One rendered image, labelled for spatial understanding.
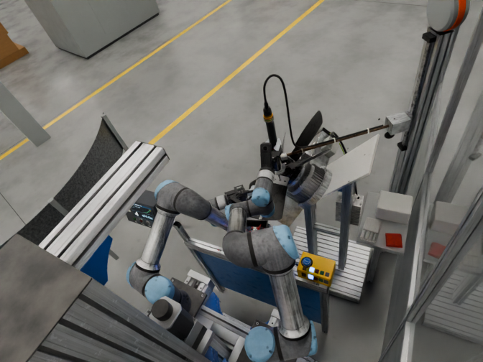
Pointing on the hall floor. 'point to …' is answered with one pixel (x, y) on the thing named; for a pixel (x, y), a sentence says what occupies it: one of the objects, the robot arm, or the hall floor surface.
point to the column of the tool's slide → (434, 65)
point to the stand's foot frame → (341, 278)
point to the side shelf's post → (373, 265)
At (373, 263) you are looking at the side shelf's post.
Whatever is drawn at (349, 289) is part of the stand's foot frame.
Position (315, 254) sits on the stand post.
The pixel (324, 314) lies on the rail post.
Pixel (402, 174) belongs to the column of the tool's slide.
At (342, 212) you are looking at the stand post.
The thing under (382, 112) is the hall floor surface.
